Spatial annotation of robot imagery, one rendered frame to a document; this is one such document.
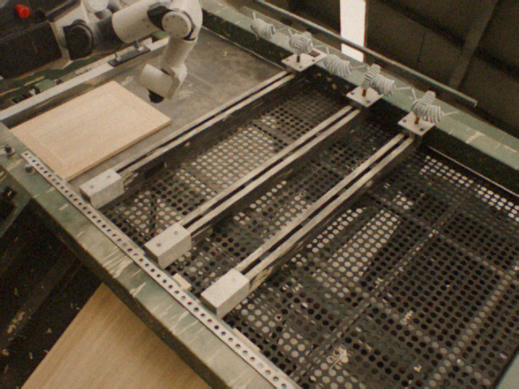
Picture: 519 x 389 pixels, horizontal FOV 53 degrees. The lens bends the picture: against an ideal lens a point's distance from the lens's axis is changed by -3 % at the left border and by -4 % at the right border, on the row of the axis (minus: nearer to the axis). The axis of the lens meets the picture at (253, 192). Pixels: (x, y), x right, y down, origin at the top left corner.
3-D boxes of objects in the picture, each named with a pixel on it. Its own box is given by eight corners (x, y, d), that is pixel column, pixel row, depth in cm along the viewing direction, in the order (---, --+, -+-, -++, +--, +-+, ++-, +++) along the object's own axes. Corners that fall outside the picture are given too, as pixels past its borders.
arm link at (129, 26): (185, -28, 139) (121, 2, 148) (172, -5, 130) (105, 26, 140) (207, 9, 146) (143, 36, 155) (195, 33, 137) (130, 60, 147)
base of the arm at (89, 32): (92, 67, 144) (94, 26, 140) (55, 59, 148) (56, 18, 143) (123, 61, 157) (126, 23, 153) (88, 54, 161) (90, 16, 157)
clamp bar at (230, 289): (196, 304, 146) (193, 250, 129) (416, 124, 210) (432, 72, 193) (221, 327, 141) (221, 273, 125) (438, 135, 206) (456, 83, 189)
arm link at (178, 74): (169, 105, 161) (186, 74, 151) (143, 91, 159) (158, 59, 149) (176, 92, 165) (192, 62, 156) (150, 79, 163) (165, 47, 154)
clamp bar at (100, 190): (79, 198, 172) (65, 142, 155) (306, 66, 236) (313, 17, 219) (96, 215, 167) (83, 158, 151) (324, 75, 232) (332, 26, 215)
